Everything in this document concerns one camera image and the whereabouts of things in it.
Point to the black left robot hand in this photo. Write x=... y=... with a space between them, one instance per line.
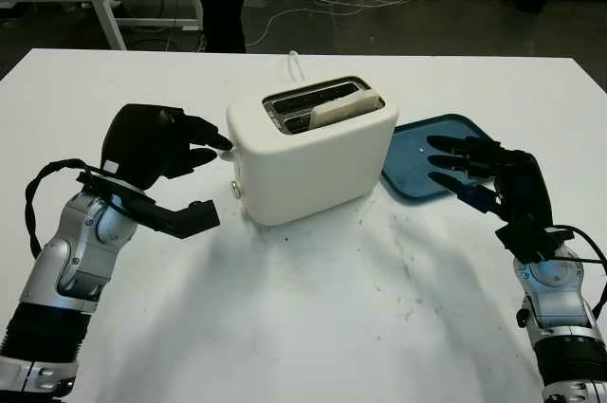
x=142 y=147

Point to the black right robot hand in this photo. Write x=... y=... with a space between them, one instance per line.
x=521 y=189

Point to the white toaster lever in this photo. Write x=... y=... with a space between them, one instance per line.
x=228 y=155

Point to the white bread slice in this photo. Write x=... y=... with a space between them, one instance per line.
x=341 y=109

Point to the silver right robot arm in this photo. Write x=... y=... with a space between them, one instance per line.
x=564 y=327

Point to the chrome toaster dial knob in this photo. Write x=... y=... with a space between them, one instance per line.
x=235 y=189

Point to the blue plastic tray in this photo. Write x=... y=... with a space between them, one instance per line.
x=412 y=170

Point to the white two-slot toaster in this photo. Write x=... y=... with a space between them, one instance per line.
x=318 y=170

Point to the person in white jacket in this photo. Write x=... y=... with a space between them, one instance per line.
x=223 y=5

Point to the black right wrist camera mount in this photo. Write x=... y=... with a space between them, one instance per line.
x=526 y=244

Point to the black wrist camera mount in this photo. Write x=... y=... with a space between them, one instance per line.
x=180 y=223
x=526 y=244

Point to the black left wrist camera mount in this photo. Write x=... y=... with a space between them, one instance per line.
x=180 y=223

